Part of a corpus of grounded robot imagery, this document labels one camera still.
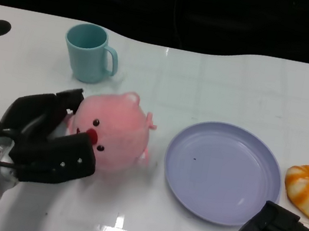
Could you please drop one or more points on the pink plush beaver doll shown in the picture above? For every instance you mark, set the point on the pink plush beaver doll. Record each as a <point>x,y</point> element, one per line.
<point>118,136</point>

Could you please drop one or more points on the lavender plastic plate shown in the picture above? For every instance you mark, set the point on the lavender plastic plate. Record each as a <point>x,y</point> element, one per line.
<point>222,173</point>

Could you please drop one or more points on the teal plastic mug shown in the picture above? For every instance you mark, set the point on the teal plastic mug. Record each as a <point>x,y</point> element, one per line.
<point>89,53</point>

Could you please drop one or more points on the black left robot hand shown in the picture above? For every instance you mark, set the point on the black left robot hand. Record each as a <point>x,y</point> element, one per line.
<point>47,147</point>

